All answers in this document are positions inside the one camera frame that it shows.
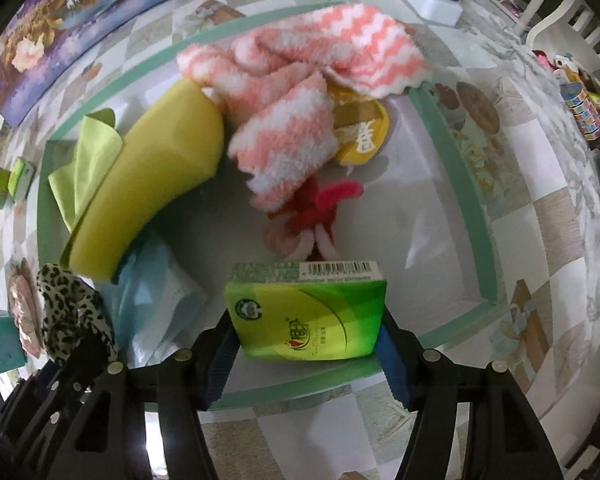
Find teal plastic container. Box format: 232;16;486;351
0;307;29;377

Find yellow-green cloth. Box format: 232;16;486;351
47;108;126;261

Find red pink plush bow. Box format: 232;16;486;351
264;178;365;262

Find grey floral blanket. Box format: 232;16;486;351
555;60;600;376

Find white chair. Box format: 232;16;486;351
525;0;600;68

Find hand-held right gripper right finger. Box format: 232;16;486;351
376;309;567;480

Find pink white zigzag towel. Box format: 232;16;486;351
176;3;431;212

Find yellow sponge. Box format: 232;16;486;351
67;81;226;282

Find white tray with green rim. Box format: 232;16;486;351
36;7;501;411

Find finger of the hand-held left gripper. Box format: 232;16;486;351
50;332;112;413
0;367;63;443

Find floral painting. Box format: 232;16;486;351
0;0;196;126

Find light blue plastic packet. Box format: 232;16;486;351
111;235;208;366

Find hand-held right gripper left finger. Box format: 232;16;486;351
40;309;242;480

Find yellow round pouch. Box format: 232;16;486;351
326;85;391;167

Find checked printed tablecloth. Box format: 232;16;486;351
0;0;600;480

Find green tissue packet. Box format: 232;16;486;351
223;260;388;362

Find colourful toys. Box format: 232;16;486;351
532;47;600;143

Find leopard print cloth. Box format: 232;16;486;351
36;263;120;365

